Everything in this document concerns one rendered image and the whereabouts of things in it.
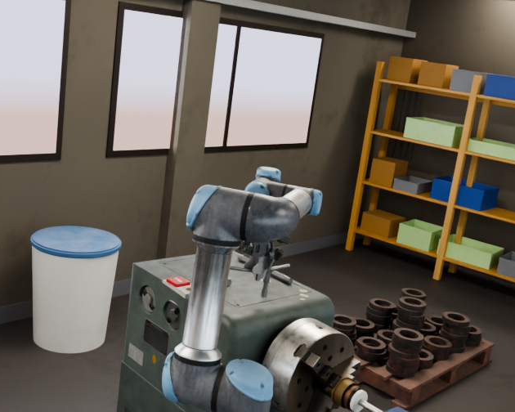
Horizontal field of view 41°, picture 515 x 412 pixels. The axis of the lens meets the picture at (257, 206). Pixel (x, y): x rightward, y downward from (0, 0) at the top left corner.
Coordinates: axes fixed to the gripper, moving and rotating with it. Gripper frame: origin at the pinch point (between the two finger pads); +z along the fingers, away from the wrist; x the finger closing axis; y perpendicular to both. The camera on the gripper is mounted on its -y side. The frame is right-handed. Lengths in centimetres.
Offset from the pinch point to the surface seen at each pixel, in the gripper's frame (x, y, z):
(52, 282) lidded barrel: -220, -49, 88
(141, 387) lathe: -37, 13, 53
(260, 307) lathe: 1.2, -1.4, 10.5
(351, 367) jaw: 27.4, -19.7, 24.2
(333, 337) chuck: 23.3, -13.1, 14.0
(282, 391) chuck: 20.9, 4.7, 28.9
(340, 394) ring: 34.0, -6.7, 26.8
